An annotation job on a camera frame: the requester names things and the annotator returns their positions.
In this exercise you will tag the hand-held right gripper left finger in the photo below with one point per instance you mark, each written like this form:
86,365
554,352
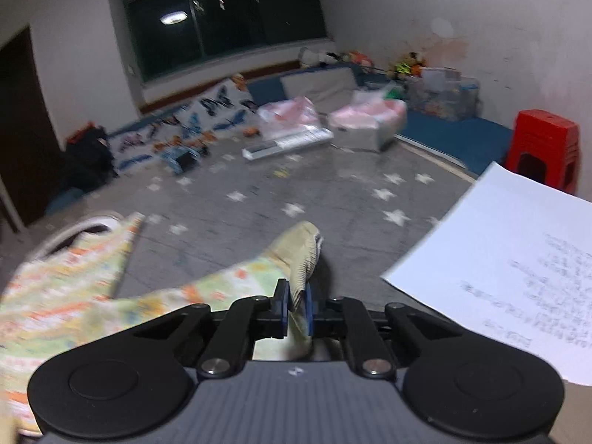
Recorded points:
283,306

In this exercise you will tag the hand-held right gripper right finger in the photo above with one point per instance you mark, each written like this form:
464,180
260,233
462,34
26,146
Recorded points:
309,309

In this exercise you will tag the floral print garment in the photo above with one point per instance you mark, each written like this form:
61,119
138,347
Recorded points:
88,296

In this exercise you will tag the pink clothes plastic bag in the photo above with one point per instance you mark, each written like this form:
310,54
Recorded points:
289,115

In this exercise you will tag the grey star pattern rug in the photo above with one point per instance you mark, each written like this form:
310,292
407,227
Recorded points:
286,203

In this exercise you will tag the white keyboard piano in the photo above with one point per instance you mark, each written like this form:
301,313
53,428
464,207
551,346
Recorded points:
286,142

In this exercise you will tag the blue toy box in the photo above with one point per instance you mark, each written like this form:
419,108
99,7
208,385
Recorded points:
181,158

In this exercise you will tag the pink bedding storage bag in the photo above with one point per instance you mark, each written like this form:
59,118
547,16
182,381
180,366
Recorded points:
368,122

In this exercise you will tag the white printed paper sheet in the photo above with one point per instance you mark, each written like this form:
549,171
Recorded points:
508,268

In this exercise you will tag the butterfly print blanket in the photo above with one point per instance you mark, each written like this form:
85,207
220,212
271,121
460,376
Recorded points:
185,122

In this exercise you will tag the grey cushion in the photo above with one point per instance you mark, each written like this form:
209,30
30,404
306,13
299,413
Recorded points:
319,84

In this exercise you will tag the black backpack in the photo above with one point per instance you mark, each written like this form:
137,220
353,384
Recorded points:
89,155

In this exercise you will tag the white plush toy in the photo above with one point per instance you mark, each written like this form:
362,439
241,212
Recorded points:
319,58

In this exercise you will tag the clear plastic toy bin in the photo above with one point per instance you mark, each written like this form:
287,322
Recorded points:
441,92

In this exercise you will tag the pile of plush toys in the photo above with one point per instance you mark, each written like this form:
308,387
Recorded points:
407,65

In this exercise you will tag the red plastic stool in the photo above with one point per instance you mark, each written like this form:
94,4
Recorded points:
545,145

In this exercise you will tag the dark window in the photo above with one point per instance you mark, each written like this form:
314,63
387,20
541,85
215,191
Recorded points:
222,14

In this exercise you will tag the dark wooden door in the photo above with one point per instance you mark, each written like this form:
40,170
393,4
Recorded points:
21,134

